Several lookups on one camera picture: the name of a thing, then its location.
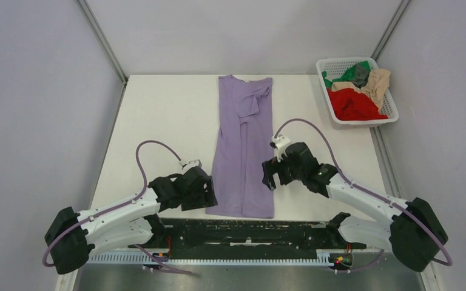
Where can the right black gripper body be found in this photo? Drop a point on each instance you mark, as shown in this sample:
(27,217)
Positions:
(292,173)

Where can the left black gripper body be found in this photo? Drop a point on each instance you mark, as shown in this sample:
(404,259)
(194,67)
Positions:
(192,197)

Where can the purple t shirt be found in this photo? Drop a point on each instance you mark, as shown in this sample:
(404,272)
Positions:
(243,145)

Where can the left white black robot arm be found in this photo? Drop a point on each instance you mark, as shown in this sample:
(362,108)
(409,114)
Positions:
(75,237)

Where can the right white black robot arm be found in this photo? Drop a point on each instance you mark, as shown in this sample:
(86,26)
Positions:
(409,229)

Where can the red t shirt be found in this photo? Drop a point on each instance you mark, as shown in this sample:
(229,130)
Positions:
(349,105)

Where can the green t shirt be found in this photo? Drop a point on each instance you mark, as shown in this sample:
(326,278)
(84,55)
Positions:
(347,74)

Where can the white plastic basket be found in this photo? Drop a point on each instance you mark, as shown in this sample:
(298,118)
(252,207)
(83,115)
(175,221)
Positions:
(335,67)

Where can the grey t shirt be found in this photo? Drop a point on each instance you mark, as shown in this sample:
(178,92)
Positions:
(360,76)

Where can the beige t shirt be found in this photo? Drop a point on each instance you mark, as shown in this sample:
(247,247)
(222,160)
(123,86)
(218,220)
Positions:
(376,87)

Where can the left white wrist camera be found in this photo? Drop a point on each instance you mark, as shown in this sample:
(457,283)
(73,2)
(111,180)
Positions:
(189,164)

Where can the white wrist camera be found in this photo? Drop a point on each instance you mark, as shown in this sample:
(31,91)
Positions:
(280,143)
(189,164)

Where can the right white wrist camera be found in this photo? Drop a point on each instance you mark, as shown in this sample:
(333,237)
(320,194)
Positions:
(280,143)

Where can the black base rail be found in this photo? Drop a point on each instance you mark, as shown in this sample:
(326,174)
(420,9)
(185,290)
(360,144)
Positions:
(247,239)

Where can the white slotted cable duct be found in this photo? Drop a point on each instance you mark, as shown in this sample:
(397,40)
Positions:
(136,257)

